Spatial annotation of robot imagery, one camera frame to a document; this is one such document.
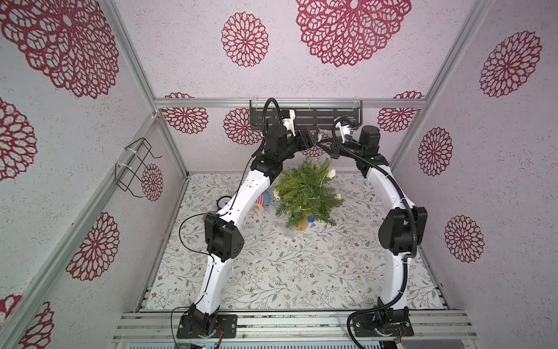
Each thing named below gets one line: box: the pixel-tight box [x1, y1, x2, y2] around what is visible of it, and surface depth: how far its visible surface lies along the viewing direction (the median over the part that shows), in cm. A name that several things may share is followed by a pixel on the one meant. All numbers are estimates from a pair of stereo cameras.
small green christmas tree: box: [273, 157, 344, 232], surface depth 77 cm
